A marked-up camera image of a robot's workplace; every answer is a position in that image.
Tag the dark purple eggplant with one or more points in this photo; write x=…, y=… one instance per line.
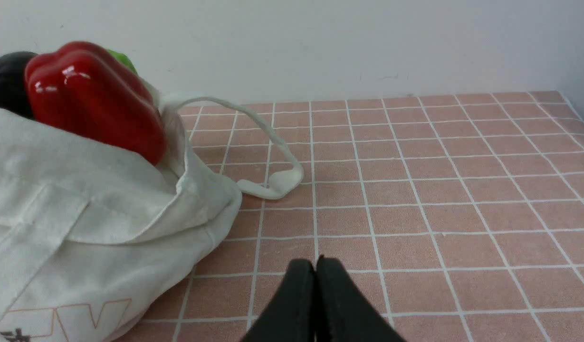
x=13, y=95

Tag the red bell pepper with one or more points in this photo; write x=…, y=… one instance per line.
x=83, y=89

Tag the white cloth bag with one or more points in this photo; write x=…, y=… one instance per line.
x=91, y=235

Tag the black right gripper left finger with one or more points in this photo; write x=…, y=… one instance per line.
x=288, y=317

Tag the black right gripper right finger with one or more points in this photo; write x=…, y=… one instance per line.
x=343, y=314

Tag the green vegetable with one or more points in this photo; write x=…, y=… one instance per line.
x=123, y=59

